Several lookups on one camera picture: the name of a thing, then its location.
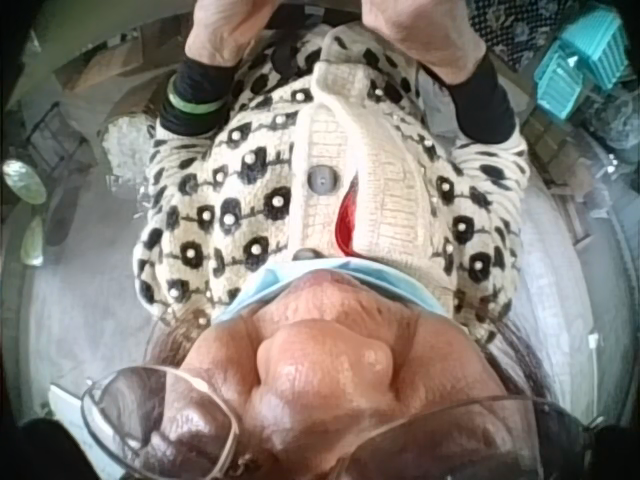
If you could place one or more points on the person's right hand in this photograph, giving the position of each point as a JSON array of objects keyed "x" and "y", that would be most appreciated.
[{"x": 425, "y": 35}]

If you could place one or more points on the dark dotted fabric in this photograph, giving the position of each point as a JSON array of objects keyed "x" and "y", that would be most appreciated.
[{"x": 520, "y": 25}]

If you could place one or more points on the brown wooden furniture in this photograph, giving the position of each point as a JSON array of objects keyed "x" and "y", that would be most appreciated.
[{"x": 105, "y": 60}]

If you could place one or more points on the round shiny plate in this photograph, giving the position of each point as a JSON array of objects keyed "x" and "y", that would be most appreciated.
[{"x": 24, "y": 181}]

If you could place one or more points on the person's left hand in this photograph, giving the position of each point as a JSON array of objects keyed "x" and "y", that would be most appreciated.
[{"x": 227, "y": 30}]

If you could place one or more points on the white textured cushion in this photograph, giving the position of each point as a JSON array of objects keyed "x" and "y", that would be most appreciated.
[{"x": 127, "y": 150}]

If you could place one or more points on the small teal plastic basket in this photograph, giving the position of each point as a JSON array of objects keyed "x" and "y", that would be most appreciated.
[{"x": 557, "y": 85}]

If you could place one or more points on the large teal plastic basket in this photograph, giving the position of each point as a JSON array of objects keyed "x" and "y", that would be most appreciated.
[{"x": 597, "y": 47}]

